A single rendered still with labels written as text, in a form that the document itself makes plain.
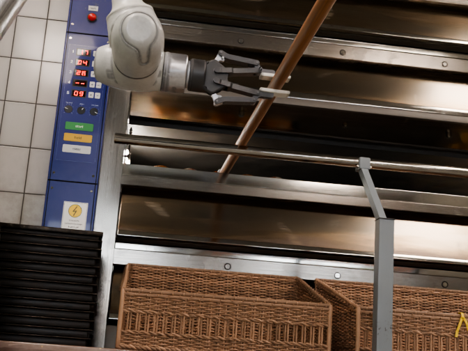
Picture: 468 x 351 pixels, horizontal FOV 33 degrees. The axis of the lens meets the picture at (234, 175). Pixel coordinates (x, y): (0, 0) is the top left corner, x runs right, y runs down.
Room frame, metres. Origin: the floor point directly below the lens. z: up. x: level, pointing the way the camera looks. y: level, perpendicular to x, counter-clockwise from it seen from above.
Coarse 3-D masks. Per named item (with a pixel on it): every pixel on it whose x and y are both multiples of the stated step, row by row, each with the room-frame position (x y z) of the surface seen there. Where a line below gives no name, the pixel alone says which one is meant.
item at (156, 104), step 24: (144, 96) 2.44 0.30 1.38; (168, 96) 2.43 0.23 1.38; (192, 96) 2.42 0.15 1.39; (240, 96) 2.42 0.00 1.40; (192, 120) 2.59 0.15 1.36; (216, 120) 2.58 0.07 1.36; (240, 120) 2.57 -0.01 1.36; (264, 120) 2.56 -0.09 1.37; (288, 120) 2.56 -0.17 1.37; (312, 120) 2.55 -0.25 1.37; (336, 120) 2.54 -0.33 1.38; (360, 120) 2.53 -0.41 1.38; (384, 120) 2.52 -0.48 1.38; (408, 120) 2.51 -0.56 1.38; (432, 120) 2.50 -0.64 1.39; (456, 120) 2.50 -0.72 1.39; (432, 144) 2.68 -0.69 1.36; (456, 144) 2.67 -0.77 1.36
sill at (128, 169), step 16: (144, 176) 2.54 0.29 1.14; (160, 176) 2.55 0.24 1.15; (176, 176) 2.55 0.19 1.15; (192, 176) 2.56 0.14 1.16; (208, 176) 2.56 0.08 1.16; (224, 176) 2.57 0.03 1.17; (240, 176) 2.57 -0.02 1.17; (256, 176) 2.58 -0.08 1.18; (320, 192) 2.61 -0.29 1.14; (336, 192) 2.61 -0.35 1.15; (352, 192) 2.62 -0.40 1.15; (384, 192) 2.63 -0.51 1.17; (400, 192) 2.64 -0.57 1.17; (416, 192) 2.64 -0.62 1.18
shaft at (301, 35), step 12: (324, 0) 1.28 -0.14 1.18; (312, 12) 1.35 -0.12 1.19; (324, 12) 1.32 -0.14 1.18; (312, 24) 1.38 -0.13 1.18; (300, 36) 1.45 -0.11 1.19; (312, 36) 1.44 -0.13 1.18; (300, 48) 1.49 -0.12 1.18; (288, 60) 1.57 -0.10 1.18; (276, 72) 1.67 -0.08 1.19; (288, 72) 1.63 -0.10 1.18; (276, 84) 1.71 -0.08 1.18; (264, 108) 1.88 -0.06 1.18; (252, 120) 2.01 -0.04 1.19; (252, 132) 2.10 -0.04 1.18; (240, 144) 2.23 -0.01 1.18; (228, 156) 2.42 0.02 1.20; (228, 168) 2.51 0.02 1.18
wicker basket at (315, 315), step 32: (128, 288) 2.05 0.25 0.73; (160, 288) 2.50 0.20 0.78; (192, 288) 2.51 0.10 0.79; (224, 288) 2.53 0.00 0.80; (256, 288) 2.54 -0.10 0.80; (128, 320) 2.05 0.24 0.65; (160, 320) 2.47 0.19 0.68; (192, 320) 2.07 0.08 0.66; (224, 320) 2.08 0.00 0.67; (256, 320) 2.09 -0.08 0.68; (288, 320) 2.09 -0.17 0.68; (320, 320) 2.10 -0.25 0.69
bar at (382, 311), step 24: (144, 144) 2.17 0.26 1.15; (168, 144) 2.17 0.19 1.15; (192, 144) 2.18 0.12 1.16; (216, 144) 2.19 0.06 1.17; (360, 168) 2.23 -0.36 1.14; (384, 168) 2.25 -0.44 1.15; (408, 168) 2.25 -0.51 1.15; (432, 168) 2.26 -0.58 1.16; (456, 168) 2.27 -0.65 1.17; (384, 216) 2.05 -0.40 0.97; (384, 240) 2.01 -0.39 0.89; (384, 264) 2.01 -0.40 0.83; (384, 288) 2.01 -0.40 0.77; (384, 312) 2.01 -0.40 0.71; (384, 336) 2.01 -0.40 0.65
